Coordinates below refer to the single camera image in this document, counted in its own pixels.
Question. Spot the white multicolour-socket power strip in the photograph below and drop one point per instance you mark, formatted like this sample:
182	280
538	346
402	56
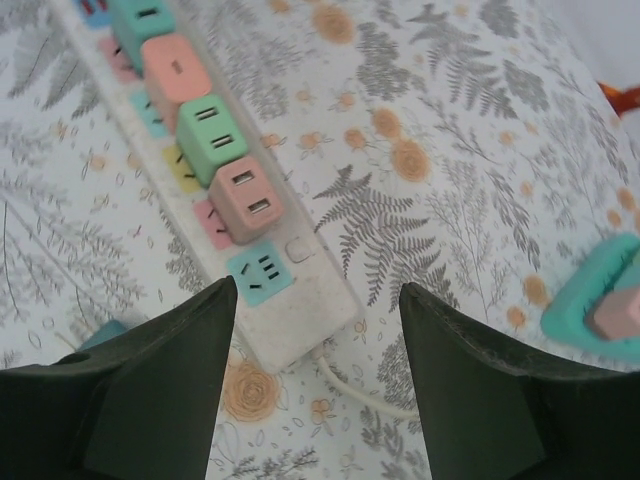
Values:
320	300

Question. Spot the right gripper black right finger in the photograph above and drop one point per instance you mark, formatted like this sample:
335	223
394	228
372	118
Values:
500	410

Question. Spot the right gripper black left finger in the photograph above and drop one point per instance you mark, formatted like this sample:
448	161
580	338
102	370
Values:
125	400

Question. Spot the teal cube plug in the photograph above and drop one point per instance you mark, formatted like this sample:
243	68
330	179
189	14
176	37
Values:
107	331
145	25

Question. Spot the dusty pink cube plug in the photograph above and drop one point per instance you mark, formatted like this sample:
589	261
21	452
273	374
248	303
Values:
235	210
617	315

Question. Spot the floral fern tablecloth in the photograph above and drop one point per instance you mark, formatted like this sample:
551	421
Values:
450	150

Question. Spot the teal triangular socket adapter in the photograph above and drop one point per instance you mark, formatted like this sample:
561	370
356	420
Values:
575	305

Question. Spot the salmon pink cube plug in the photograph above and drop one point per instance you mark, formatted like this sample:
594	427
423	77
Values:
175	75

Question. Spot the green cube plug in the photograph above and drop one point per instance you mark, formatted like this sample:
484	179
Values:
200	145

